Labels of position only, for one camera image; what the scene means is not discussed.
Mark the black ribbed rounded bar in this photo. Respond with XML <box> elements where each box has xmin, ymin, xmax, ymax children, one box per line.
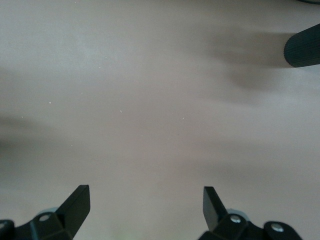
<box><xmin>283</xmin><ymin>23</ymin><xmax>320</xmax><ymax>68</ymax></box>

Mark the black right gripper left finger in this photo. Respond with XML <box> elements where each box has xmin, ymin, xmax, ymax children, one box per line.
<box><xmin>14</xmin><ymin>184</ymin><xmax>91</xmax><ymax>240</ymax></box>

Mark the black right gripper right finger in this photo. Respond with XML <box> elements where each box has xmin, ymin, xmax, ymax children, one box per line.
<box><xmin>198</xmin><ymin>186</ymin><xmax>266</xmax><ymax>240</ymax></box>

